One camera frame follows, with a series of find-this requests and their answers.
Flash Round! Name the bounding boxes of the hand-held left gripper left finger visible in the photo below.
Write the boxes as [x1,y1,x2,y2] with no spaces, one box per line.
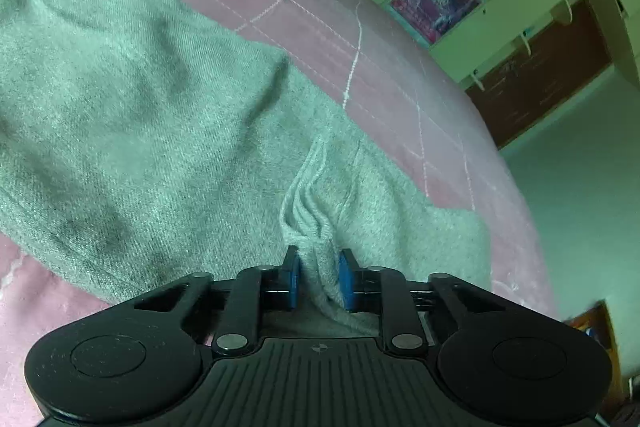
[132,246,302,356]

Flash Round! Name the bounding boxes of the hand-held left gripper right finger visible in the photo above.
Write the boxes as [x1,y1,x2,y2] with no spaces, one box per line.
[339,249,508,355]

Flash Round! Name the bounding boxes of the grey-green towel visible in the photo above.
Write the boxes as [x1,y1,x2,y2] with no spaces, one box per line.
[0,0,493,340]

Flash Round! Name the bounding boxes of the wooden furniture piece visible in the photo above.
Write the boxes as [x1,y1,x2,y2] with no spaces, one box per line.
[562,300,624,408]

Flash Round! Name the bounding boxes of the brown wooden door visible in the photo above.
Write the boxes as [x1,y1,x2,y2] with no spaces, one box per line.
[465,0,617,151]

